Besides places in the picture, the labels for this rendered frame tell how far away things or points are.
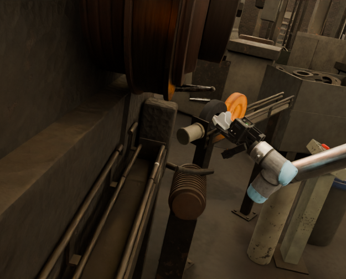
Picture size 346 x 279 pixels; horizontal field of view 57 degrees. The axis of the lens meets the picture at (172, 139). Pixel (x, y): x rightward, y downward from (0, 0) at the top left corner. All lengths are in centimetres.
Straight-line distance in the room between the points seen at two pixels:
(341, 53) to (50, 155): 433
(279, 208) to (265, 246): 22
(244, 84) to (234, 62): 25
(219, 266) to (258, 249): 21
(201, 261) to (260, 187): 61
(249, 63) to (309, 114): 84
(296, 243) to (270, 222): 21
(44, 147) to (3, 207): 13
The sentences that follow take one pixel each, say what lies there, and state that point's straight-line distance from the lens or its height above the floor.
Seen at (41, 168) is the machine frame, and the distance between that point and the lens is 39.
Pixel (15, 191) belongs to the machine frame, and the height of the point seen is 87.
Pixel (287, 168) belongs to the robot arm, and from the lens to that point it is 110.
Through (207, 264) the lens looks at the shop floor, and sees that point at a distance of 161.
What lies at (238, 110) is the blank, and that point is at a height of 72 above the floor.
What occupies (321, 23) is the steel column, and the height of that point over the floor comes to 143.
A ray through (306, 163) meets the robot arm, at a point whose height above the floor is 66.
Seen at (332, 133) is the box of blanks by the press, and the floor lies 33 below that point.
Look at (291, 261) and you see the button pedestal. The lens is 180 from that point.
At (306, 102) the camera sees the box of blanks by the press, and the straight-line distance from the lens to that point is 284.
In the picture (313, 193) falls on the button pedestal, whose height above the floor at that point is 42.
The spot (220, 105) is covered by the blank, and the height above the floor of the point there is 77.
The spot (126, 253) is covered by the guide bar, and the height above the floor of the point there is 70.
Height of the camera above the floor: 106
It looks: 22 degrees down
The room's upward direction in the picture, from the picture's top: 11 degrees clockwise
